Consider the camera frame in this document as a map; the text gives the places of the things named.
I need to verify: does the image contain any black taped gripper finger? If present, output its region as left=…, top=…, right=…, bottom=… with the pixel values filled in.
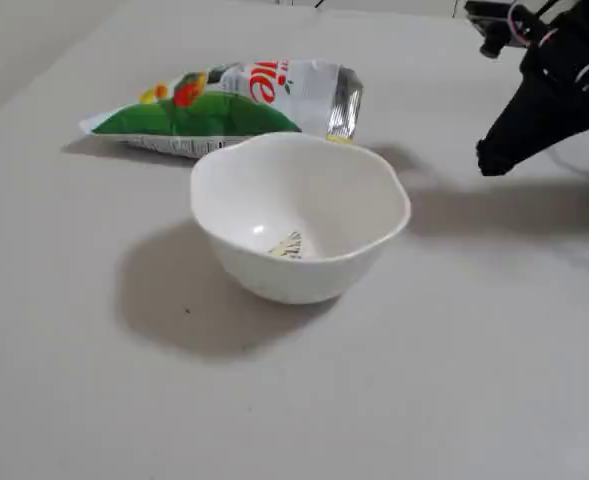
left=476, top=84, right=565, bottom=174
left=488, top=99, right=589, bottom=177

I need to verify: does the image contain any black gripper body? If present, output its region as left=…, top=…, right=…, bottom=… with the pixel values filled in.
left=518, top=0, right=589, bottom=121

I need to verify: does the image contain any white ceramic bowl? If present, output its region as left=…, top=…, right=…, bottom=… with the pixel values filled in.
left=189, top=131, right=412, bottom=306

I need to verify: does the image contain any green white veggie straw packet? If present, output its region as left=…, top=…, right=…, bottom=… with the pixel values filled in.
left=78, top=58, right=365, bottom=160

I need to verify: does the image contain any black camera cable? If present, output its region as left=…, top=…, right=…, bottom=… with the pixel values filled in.
left=531, top=0, right=563, bottom=24

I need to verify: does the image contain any red white wire bundle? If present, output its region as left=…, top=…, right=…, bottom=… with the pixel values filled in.
left=505, top=0, right=536, bottom=47

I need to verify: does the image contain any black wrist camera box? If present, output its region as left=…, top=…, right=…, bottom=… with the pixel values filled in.
left=465, top=0, right=533, bottom=57

